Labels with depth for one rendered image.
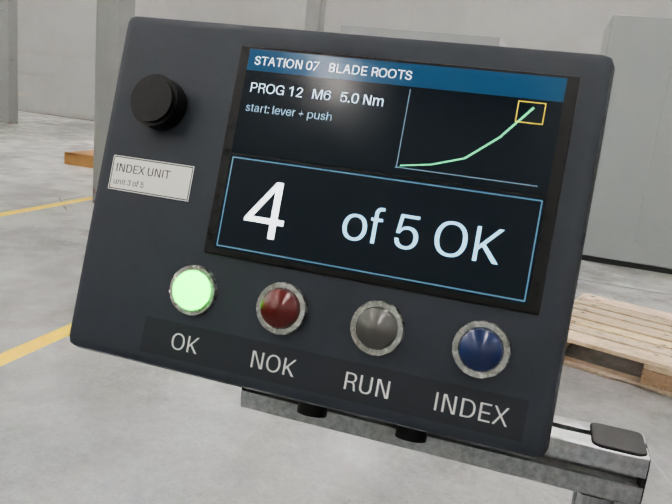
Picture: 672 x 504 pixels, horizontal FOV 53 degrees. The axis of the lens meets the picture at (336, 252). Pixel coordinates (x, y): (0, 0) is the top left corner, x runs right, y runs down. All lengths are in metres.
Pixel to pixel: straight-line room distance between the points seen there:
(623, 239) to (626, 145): 0.80
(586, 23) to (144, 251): 12.63
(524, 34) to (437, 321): 12.62
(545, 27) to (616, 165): 6.96
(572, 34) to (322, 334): 12.61
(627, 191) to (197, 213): 5.95
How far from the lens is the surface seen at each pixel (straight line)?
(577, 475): 0.41
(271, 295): 0.34
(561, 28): 12.91
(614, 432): 0.42
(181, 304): 0.36
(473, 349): 0.32
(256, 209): 0.35
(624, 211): 6.26
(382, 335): 0.32
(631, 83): 6.21
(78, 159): 8.86
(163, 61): 0.40
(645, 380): 3.58
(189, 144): 0.38
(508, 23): 12.96
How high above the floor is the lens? 1.23
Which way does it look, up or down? 13 degrees down
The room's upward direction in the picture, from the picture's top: 6 degrees clockwise
